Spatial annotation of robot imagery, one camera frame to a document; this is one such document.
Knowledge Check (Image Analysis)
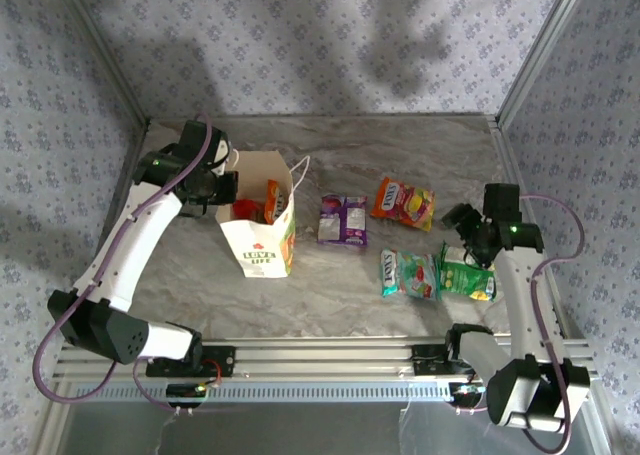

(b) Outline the small orange snack pack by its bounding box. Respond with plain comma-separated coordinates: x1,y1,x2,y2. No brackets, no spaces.
263,178,289,225

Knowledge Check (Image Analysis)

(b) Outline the orange Fox's candy bag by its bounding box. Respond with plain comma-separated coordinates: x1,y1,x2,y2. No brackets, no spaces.
369,176,436,233

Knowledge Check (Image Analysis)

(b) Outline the teal Fox's candy bag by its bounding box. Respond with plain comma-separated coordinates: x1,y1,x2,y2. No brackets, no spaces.
380,248,441,301

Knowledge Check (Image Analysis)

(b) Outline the white paper bag green print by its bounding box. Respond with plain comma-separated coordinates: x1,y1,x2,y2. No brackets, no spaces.
214,147,311,280

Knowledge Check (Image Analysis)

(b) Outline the purple snack pack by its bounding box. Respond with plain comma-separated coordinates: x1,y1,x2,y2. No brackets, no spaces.
316,193,370,248

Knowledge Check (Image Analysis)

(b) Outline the green chips bag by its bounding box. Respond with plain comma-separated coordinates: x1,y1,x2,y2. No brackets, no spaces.
436,242,499,302

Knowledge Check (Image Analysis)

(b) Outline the small circuit board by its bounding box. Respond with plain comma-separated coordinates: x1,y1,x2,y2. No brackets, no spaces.
448,382,490,411
165,382,210,410

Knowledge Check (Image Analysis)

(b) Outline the translucent grey panel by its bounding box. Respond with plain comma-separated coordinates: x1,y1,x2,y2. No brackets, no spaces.
47,402,609,455

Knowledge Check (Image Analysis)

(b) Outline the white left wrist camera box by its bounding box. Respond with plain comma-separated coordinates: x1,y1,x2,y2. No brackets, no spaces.
215,135,235,170

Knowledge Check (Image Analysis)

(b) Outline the aluminium side rail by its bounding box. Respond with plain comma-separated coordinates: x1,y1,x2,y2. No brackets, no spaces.
489,115,574,339

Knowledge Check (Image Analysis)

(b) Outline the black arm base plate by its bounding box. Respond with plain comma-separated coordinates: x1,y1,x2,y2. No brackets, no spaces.
410,343,504,377
144,343,237,379

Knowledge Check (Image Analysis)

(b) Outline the aluminium frame post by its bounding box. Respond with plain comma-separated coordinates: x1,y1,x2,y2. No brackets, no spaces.
496,0,594,131
52,0,152,129

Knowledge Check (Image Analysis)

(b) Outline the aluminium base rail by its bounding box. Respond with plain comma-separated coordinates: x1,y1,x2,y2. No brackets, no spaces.
52,337,601,384

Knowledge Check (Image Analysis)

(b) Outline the grey slotted cable duct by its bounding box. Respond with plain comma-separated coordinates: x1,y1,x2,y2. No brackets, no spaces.
152,378,459,405

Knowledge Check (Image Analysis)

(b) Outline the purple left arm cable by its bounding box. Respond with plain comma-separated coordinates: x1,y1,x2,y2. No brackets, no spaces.
32,112,216,416

